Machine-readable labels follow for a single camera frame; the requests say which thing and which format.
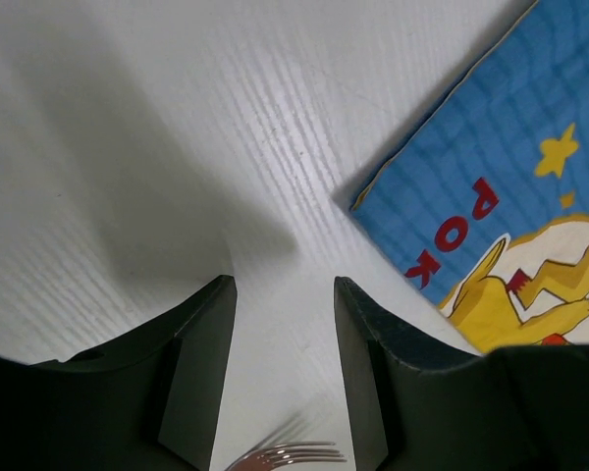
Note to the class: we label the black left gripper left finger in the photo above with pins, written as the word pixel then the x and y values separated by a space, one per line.
pixel 146 400

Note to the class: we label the blue Pikachu placemat cloth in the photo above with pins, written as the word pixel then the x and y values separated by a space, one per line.
pixel 485 207

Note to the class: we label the pink handled fork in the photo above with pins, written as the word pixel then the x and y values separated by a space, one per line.
pixel 274 457

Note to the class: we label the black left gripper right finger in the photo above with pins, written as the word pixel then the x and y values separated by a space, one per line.
pixel 417 403

